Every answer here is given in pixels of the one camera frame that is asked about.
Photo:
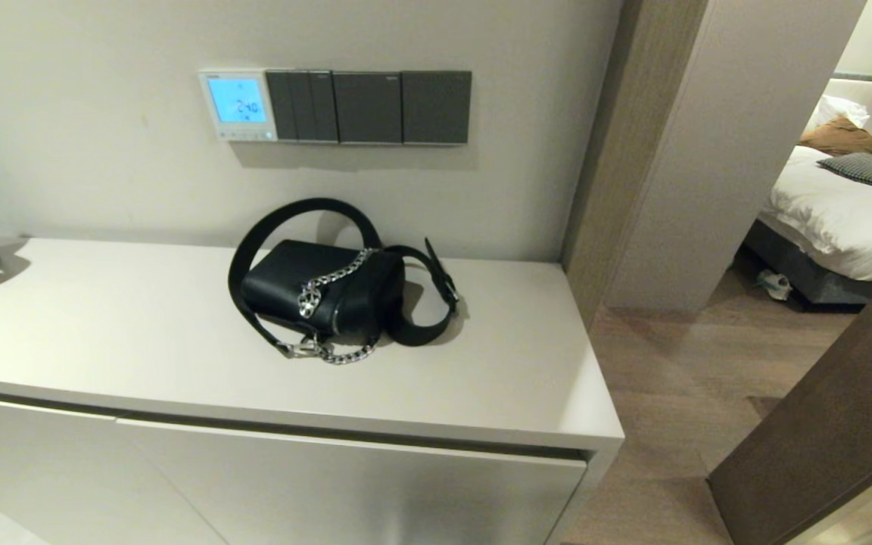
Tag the grey single switch plate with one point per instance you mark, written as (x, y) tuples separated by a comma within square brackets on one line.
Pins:
[(368, 107), (436, 107)]

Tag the narrow beige cabinet door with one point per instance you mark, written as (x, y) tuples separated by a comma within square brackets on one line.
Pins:
[(27, 469)]

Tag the dark wooden door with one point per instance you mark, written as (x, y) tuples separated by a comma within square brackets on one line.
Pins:
[(829, 439)]

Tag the pale slipper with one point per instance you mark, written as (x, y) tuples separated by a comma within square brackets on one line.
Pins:
[(775, 284)]

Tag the white wall thermostat panel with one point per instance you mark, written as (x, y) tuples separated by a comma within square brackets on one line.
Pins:
[(213, 129)]

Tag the beige cabinet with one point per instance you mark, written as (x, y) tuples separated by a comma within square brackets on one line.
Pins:
[(103, 325)]

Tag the wood grain door frame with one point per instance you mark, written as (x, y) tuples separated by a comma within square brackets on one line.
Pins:
[(633, 151)]

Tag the grey triple rocker switch plate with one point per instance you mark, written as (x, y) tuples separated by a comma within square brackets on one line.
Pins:
[(301, 106)]

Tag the bed with white duvet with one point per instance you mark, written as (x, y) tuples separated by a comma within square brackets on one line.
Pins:
[(829, 212)]

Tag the small white pillow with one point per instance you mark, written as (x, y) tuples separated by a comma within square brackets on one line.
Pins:
[(841, 110)]

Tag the brown cushion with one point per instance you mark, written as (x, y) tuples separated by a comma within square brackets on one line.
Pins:
[(845, 138)]

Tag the wide beige cabinet door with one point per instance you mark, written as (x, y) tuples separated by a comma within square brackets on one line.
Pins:
[(406, 499)]

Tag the checkered grey cushion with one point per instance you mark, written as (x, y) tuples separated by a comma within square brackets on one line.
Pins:
[(867, 169)]

